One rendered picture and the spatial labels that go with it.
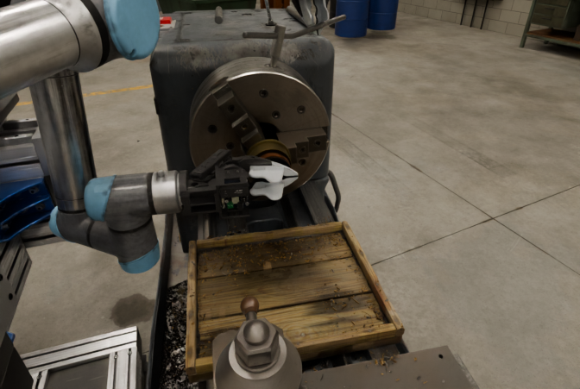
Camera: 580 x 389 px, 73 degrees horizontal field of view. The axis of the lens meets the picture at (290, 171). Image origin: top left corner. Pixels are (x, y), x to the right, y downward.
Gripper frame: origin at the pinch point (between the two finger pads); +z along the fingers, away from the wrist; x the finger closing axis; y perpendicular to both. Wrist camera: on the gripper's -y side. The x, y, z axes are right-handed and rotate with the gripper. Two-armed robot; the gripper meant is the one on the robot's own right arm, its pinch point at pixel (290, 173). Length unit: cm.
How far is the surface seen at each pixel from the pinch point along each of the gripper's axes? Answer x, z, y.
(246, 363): 7.7, -11.5, 42.1
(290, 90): 11.2, 2.8, -15.1
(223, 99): 11.1, -11.1, -12.3
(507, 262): -109, 129, -67
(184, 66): 13.0, -19.3, -30.5
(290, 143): 1.8, 1.7, -9.0
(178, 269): -54, -31, -36
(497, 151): -109, 204, -182
